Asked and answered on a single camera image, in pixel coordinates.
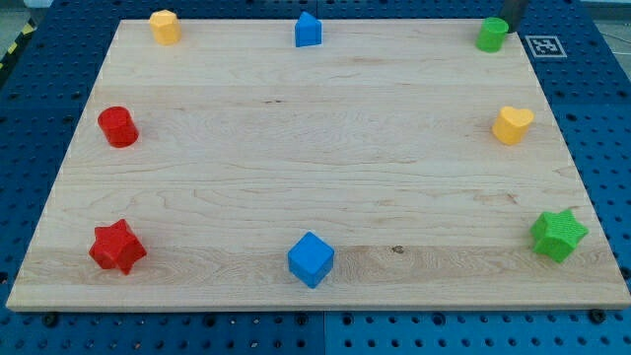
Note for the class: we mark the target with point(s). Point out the dark cylindrical robot tool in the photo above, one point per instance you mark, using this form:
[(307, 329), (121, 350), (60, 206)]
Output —
[(512, 12)]

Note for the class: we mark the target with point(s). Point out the yellow hexagon block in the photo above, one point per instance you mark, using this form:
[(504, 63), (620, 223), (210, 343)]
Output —
[(165, 27)]

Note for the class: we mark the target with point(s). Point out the green star block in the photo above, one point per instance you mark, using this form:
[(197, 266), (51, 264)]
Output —
[(557, 235)]

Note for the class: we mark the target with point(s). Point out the black bolt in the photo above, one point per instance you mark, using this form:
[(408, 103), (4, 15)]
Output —
[(50, 320), (597, 316)]

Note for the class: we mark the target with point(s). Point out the wooden board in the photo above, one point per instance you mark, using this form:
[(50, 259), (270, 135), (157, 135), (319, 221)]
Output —
[(378, 141)]

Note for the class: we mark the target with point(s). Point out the red cylinder block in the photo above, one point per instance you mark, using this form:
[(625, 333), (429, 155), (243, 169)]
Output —
[(118, 127)]

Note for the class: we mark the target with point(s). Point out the green cylinder block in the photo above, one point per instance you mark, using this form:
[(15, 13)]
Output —
[(492, 34)]

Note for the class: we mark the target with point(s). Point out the black bolt right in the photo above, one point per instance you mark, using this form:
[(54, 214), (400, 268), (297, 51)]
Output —
[(597, 316)]

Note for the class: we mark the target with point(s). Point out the yellow heart block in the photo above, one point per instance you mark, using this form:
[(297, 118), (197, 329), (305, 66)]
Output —
[(512, 124)]

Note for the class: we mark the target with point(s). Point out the white fiducial marker tag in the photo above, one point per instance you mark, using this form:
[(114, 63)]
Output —
[(545, 46)]

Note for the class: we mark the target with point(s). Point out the blue triangle block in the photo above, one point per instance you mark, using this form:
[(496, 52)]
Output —
[(308, 30)]

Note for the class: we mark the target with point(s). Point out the blue cube block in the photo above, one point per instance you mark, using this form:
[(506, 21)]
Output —
[(310, 259)]

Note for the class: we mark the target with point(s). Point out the black bolt left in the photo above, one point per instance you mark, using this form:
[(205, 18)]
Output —
[(50, 320)]

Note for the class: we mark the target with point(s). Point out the red star block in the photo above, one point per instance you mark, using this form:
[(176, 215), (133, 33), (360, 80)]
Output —
[(116, 247)]

